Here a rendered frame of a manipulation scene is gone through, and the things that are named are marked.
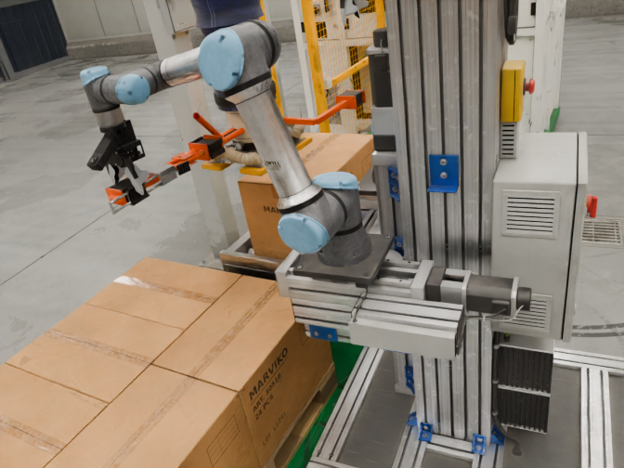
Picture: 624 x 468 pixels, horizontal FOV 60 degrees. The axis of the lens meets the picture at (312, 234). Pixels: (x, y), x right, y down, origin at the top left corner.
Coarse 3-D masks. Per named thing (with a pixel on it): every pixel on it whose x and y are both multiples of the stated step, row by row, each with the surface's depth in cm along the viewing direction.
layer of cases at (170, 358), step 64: (64, 320) 228; (128, 320) 221; (192, 320) 215; (256, 320) 208; (0, 384) 198; (64, 384) 193; (128, 384) 188; (192, 384) 183; (256, 384) 186; (0, 448) 170; (64, 448) 166; (128, 448) 162; (192, 448) 159; (256, 448) 191
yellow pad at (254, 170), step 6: (294, 138) 209; (300, 138) 208; (306, 138) 209; (300, 144) 204; (306, 144) 207; (240, 168) 192; (246, 168) 191; (252, 168) 190; (258, 168) 189; (264, 168) 188; (246, 174) 191; (252, 174) 189; (258, 174) 187; (264, 174) 188
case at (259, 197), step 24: (312, 144) 255; (336, 144) 250; (360, 144) 245; (312, 168) 229; (336, 168) 225; (360, 168) 243; (240, 192) 231; (264, 192) 225; (264, 216) 232; (264, 240) 239
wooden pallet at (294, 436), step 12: (324, 384) 234; (336, 384) 245; (312, 396) 225; (324, 396) 235; (312, 408) 234; (300, 420) 229; (312, 420) 228; (288, 432) 210; (300, 432) 224; (288, 444) 219; (300, 444) 220; (276, 456) 215; (288, 456) 214
